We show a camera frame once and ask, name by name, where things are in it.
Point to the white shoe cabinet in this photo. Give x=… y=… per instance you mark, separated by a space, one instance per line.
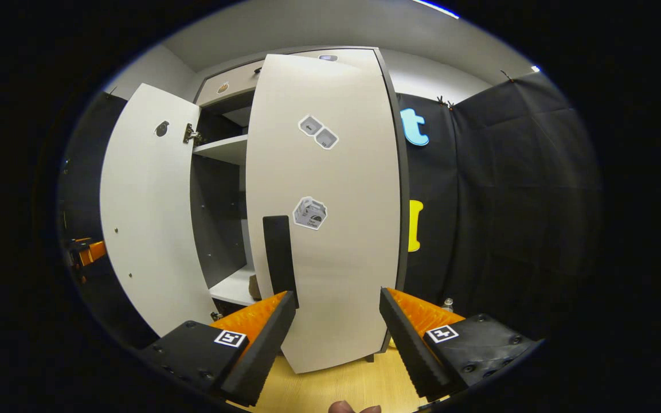
x=215 y=218

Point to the metal door hinge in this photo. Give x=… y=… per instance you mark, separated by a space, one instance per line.
x=215 y=316
x=191 y=135

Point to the brown fluffy shoe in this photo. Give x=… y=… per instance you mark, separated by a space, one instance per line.
x=254 y=288

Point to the white cabinet drawer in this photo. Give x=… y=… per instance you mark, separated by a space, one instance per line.
x=233 y=86

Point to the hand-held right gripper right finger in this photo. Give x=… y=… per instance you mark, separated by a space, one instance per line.
x=405 y=350

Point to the white cabinet shelf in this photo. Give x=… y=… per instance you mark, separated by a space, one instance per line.
x=233 y=289
x=227 y=150

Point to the white shoe cabinet door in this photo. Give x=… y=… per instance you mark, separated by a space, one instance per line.
x=147 y=229
x=341 y=269

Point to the small clear bottle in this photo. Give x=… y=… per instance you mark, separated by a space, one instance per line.
x=448 y=306

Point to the black backdrop cloth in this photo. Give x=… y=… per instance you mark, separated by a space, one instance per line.
x=508 y=201

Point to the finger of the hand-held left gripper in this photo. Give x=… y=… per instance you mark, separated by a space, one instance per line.
x=92 y=252

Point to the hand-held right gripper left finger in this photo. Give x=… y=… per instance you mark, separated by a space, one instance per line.
x=267 y=350

